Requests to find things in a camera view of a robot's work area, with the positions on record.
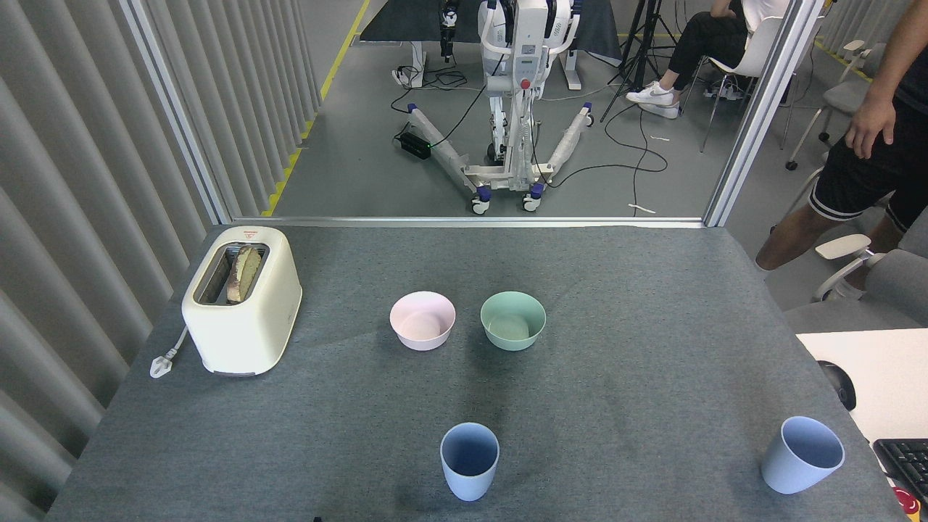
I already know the black keyboard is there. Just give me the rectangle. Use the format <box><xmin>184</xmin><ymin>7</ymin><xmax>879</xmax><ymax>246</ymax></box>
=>
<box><xmin>873</xmin><ymin>438</ymin><xmax>928</xmax><ymax>505</ymax></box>

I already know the standing person's right hand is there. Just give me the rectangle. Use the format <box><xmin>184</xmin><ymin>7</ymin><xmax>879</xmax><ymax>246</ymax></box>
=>
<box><xmin>845</xmin><ymin>96</ymin><xmax>897</xmax><ymax>160</ymax></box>

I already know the silver post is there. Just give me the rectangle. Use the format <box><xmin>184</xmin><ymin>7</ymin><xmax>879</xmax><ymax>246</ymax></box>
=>
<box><xmin>120</xmin><ymin>0</ymin><xmax>233</xmax><ymax>225</ymax></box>
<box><xmin>703</xmin><ymin>0</ymin><xmax>827</xmax><ymax>228</ymax></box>

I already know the white chair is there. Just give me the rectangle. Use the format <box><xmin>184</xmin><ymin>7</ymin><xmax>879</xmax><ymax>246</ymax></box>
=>
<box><xmin>700</xmin><ymin>13</ymin><xmax>827</xmax><ymax>153</ymax></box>

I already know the standing person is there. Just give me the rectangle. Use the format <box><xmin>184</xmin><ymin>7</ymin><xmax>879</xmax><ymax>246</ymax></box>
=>
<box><xmin>754</xmin><ymin>0</ymin><xmax>928</xmax><ymax>302</ymax></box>

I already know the green bowl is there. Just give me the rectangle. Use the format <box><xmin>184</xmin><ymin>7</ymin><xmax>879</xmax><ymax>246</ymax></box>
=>
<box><xmin>480</xmin><ymin>291</ymin><xmax>547</xmax><ymax>352</ymax></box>

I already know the hanging black robot gripper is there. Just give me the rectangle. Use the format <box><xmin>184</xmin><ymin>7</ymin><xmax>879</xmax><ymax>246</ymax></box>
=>
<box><xmin>437</xmin><ymin>0</ymin><xmax>461</xmax><ymax>64</ymax></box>

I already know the dark background table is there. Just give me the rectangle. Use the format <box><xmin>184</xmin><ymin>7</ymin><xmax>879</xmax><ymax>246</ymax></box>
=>
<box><xmin>359</xmin><ymin>0</ymin><xmax>624</xmax><ymax>44</ymax></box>

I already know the black floor cable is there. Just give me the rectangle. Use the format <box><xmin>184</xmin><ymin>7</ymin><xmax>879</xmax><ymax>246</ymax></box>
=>
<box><xmin>390</xmin><ymin>65</ymin><xmax>485</xmax><ymax>117</ymax></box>
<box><xmin>544</xmin><ymin>101</ymin><xmax>669</xmax><ymax>216</ymax></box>

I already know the silver horizontal rail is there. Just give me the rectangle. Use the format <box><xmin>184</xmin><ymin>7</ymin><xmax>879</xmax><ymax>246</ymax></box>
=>
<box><xmin>231</xmin><ymin>216</ymin><xmax>708</xmax><ymax>230</ymax></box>

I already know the white stand on wheels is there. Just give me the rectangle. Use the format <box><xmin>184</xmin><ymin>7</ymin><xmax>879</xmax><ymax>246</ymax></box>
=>
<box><xmin>406</xmin><ymin>0</ymin><xmax>595</xmax><ymax>215</ymax></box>

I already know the white toaster plug and cord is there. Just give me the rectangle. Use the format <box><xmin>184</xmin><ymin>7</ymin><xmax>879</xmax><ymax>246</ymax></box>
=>
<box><xmin>149</xmin><ymin>326</ymin><xmax>189</xmax><ymax>380</ymax></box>

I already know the white desk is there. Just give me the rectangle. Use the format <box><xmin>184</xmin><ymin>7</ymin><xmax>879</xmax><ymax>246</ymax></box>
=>
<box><xmin>796</xmin><ymin>328</ymin><xmax>928</xmax><ymax>522</ymax></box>

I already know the black tripod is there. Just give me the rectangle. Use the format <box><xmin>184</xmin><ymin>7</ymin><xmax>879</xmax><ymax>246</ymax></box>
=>
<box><xmin>600</xmin><ymin>0</ymin><xmax>679</xmax><ymax>123</ymax></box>

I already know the pink bowl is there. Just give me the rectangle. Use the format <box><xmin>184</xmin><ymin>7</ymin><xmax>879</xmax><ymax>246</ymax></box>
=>
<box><xmin>389</xmin><ymin>291</ymin><xmax>457</xmax><ymax>352</ymax></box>

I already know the cream toaster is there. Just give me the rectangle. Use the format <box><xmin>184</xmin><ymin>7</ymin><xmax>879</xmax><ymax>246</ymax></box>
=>
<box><xmin>181</xmin><ymin>225</ymin><xmax>303</xmax><ymax>377</ymax></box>

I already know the seated person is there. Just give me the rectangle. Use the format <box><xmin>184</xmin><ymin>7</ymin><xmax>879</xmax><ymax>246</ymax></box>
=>
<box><xmin>626</xmin><ymin>0</ymin><xmax>792</xmax><ymax>120</ymax></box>

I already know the blue plastic cup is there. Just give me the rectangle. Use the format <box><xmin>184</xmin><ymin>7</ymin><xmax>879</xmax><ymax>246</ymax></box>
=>
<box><xmin>440</xmin><ymin>423</ymin><xmax>500</xmax><ymax>502</ymax></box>
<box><xmin>761</xmin><ymin>415</ymin><xmax>846</xmax><ymax>495</ymax></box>

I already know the black computer mouse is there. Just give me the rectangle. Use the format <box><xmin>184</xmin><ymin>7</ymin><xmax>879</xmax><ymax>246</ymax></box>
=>
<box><xmin>818</xmin><ymin>360</ymin><xmax>858</xmax><ymax>412</ymax></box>

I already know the bread slice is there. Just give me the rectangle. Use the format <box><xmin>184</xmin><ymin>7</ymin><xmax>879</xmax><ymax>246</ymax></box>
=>
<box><xmin>225</xmin><ymin>246</ymin><xmax>262</xmax><ymax>305</ymax></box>

